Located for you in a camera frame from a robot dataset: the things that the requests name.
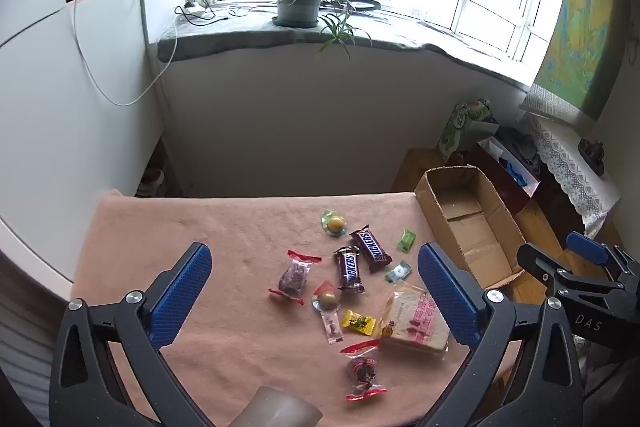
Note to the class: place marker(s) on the green tissue box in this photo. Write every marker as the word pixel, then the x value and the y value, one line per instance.
pixel 452 132

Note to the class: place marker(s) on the pink blanket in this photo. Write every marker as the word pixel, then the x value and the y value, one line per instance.
pixel 225 227

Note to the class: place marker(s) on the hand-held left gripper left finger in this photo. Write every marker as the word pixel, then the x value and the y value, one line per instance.
pixel 182 292

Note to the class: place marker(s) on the plum candy red-edged wrapper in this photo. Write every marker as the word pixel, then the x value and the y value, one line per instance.
pixel 295 279

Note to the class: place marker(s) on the pink stick packet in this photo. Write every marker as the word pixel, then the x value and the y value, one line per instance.
pixel 332 328

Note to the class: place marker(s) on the dark candy red-edged wrapper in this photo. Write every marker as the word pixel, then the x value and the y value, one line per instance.
pixel 363 369

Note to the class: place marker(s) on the dark red storage box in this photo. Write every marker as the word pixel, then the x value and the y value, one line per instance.
pixel 502 194

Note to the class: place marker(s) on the white power strip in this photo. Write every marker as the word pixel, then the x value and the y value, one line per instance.
pixel 195 12

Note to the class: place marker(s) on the dark grey cloth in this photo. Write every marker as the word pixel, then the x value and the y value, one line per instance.
pixel 517 142

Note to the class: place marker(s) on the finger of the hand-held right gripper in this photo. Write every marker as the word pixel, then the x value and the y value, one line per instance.
pixel 585 246
pixel 537 257

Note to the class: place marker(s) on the green white mint candy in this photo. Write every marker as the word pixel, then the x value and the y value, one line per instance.
pixel 398 272

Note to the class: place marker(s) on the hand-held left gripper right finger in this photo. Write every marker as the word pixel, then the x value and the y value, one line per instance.
pixel 447 297

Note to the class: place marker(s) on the brown cardboard box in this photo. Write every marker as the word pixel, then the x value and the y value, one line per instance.
pixel 475 227

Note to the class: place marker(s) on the grey translucent sheet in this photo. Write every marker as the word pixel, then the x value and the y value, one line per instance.
pixel 280 409

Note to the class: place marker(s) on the packaged sliced bread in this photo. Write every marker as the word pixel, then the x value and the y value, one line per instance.
pixel 410 322

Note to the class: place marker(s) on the green landscape wall poster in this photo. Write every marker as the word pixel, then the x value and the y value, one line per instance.
pixel 580 32

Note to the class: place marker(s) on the white lace cloth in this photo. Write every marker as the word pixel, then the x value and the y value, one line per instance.
pixel 565 157

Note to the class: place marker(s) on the brown chocolate bar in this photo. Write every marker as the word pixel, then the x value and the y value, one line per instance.
pixel 371 248
pixel 350 269

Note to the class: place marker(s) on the yellow ball candy green wrapper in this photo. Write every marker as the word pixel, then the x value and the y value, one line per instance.
pixel 335 223

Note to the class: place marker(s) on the golden ball candy red wrapper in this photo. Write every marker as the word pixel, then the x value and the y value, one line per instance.
pixel 326 299

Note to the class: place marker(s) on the dark figurine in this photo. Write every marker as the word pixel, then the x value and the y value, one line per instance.
pixel 592 152

